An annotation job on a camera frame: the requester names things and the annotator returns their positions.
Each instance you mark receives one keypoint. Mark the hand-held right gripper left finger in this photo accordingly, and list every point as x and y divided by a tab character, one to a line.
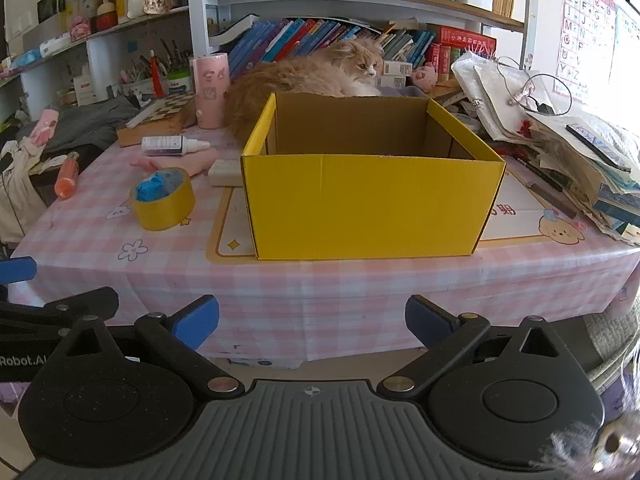
197	317

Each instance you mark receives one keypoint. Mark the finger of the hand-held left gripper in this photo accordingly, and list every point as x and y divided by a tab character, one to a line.
17	266
85	300

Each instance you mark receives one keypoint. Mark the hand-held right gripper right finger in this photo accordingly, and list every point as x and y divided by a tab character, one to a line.
427	320

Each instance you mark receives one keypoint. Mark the yellow tape roll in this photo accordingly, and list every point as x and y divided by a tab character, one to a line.
165	212

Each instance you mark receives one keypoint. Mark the yellow cardboard box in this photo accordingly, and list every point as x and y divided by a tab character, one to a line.
360	205

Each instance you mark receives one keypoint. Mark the white eraser block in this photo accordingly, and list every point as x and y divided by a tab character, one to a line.
222	172

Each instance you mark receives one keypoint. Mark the pink glove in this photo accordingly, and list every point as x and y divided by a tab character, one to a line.
200	160

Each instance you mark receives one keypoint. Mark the white dropper bottle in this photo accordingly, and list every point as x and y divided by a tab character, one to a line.
162	145

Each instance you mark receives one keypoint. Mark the purple printed cloth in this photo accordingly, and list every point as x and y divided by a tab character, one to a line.
10	392

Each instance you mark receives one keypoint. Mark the white tote bag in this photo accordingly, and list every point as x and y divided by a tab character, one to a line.
20	195

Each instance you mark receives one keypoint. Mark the orange tube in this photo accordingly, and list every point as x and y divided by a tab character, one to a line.
66	182

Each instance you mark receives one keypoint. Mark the blue crumpled wrap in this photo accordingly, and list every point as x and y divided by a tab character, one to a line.
152	187

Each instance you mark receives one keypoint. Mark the pink fabric item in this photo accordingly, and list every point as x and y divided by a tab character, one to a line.
45	127

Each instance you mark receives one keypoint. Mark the grey cloth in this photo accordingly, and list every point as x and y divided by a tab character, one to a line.
90	120

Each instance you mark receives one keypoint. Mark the white red box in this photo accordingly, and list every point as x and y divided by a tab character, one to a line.
86	89

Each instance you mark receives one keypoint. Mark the wooden chess board box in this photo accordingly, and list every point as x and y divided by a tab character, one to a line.
165	110

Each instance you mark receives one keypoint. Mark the pile of papers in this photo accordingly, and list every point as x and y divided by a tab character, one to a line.
575	160

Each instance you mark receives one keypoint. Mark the pink tumbler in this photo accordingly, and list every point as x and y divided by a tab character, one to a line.
210	95

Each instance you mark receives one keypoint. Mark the pen holder with pens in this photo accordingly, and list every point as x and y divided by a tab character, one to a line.
137	77

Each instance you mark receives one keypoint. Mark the white tissue pack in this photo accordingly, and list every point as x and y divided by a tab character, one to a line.
55	45

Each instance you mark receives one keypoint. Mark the lavender cloth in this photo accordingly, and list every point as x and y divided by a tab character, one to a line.
400	91

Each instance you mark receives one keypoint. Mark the green lid tub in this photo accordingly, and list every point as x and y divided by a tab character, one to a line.
180	80

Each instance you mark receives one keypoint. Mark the red figurine pen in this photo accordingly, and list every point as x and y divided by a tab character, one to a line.
156	72

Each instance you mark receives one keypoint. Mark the pink small box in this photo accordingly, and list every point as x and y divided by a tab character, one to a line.
80	30

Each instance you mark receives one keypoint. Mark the pink pig plush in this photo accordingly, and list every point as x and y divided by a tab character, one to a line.
425	75

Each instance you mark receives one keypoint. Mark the fluffy orange cat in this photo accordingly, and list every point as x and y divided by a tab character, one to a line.
300	77

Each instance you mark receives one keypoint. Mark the red jar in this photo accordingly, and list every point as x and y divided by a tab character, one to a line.
106	20

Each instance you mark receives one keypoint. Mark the yellow bottle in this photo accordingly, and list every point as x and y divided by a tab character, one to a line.
122	7

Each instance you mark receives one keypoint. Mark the red thick book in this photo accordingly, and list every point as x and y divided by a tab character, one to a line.
467	37

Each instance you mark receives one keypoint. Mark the row of colourful books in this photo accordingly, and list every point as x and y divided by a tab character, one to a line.
280	42

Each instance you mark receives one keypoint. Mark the white bookshelf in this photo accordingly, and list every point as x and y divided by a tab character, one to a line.
197	10

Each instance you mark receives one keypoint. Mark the alphabet wall poster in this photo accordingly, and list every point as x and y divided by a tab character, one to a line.
580	25

